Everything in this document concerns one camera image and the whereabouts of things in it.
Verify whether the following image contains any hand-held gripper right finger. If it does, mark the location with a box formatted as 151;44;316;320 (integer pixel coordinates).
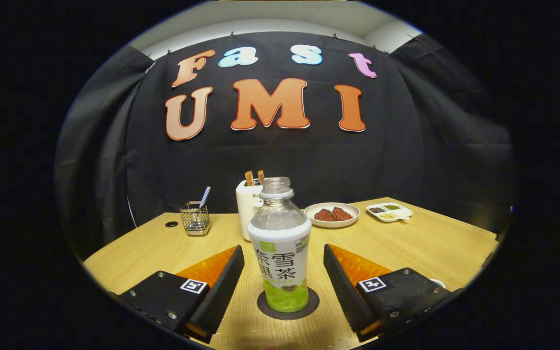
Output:
323;243;455;343

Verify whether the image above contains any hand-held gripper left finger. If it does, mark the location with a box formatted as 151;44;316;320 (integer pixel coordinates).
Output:
117;245;245;343

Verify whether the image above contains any dark brown round coaster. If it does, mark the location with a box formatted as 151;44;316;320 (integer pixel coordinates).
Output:
257;287;320;320

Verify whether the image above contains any white green label juice bottle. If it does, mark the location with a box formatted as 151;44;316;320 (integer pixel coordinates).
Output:
247;177;313;313

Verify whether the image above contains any white round plate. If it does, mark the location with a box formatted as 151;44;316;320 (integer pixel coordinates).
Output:
304;202;361;228

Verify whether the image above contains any wooden table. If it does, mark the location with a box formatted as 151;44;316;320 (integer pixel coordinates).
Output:
82;197;498;350

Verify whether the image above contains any white toaster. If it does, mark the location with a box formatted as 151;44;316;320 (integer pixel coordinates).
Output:
235;179;266;241

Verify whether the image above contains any white divided condiment dish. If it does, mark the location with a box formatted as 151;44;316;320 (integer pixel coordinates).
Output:
367;202;414;223

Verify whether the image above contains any black backdrop cloth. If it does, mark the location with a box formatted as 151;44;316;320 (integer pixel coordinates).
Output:
55;32;514;261

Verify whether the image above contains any metal wire utensil holder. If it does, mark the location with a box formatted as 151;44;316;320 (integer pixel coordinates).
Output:
180;201;212;236

